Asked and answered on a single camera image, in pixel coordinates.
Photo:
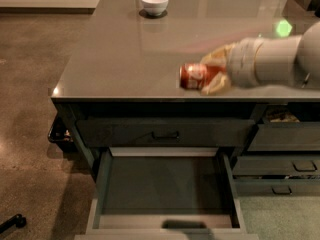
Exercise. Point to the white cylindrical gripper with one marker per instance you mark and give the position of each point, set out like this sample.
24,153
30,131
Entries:
242,64

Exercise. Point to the red coke can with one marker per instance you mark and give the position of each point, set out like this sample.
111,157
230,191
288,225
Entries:
197,75

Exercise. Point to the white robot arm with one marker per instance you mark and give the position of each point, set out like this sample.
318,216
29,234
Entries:
293,61

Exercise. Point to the snack bag in drawer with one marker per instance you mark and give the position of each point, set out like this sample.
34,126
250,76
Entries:
277,114

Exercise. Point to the dark top right drawer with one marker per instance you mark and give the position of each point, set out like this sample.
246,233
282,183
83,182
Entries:
288,136

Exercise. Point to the dark drawer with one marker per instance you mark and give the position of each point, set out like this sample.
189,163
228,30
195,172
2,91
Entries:
277,165
164,132
278,187
288,136

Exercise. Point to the dark cabinet counter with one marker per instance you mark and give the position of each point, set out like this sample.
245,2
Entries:
127,64

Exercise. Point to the dark middle right drawer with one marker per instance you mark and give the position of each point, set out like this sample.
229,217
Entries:
277,165

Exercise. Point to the dark top left drawer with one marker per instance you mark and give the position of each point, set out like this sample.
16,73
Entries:
164,132

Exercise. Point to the dark bottom right drawer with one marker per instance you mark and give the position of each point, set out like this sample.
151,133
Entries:
278,187

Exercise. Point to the open middle drawer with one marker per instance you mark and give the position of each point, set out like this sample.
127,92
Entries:
150,195

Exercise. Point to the white ceramic bowl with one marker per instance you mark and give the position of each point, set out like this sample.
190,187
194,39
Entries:
154,7

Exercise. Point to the black bin beside cabinet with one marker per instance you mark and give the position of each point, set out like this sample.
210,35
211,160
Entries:
60,135

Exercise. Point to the black object on floor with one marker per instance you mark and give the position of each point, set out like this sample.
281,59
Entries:
17,220

